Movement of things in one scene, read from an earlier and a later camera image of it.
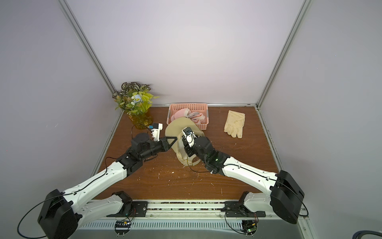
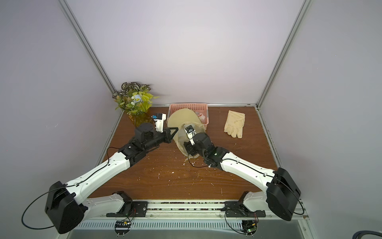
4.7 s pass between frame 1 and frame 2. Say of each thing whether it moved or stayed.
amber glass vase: stayed
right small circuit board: stayed
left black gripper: moved
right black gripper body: stayed
